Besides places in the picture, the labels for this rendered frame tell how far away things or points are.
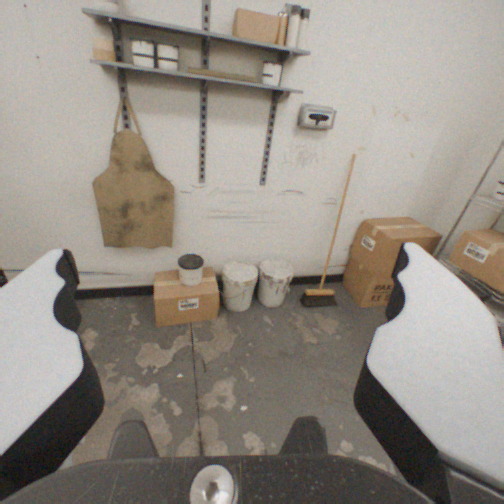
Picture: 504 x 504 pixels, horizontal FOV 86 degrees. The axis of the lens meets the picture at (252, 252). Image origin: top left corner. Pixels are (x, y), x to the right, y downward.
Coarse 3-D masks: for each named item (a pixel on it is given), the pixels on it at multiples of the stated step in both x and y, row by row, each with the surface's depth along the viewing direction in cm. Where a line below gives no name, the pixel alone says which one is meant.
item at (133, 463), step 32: (128, 448) 4; (288, 448) 4; (320, 448) 4; (64, 480) 4; (96, 480) 4; (128, 480) 4; (160, 480) 4; (192, 480) 4; (224, 480) 4; (256, 480) 4; (288, 480) 4; (320, 480) 4; (352, 480) 4; (384, 480) 4
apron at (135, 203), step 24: (120, 144) 173; (144, 144) 177; (120, 168) 180; (144, 168) 184; (96, 192) 184; (120, 192) 188; (144, 192) 190; (168, 192) 196; (120, 216) 195; (144, 216) 199; (168, 216) 205; (120, 240) 205; (144, 240) 210; (168, 240) 216
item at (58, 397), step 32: (64, 256) 10; (32, 288) 8; (64, 288) 8; (0, 320) 7; (32, 320) 7; (64, 320) 8; (0, 352) 6; (32, 352) 6; (64, 352) 6; (0, 384) 5; (32, 384) 5; (64, 384) 5; (96, 384) 6; (0, 416) 5; (32, 416) 5; (64, 416) 5; (96, 416) 6; (0, 448) 4; (32, 448) 5; (64, 448) 6; (32, 480) 5
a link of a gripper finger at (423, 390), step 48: (432, 288) 8; (384, 336) 6; (432, 336) 6; (480, 336) 6; (384, 384) 5; (432, 384) 5; (480, 384) 5; (384, 432) 6; (432, 432) 5; (480, 432) 5
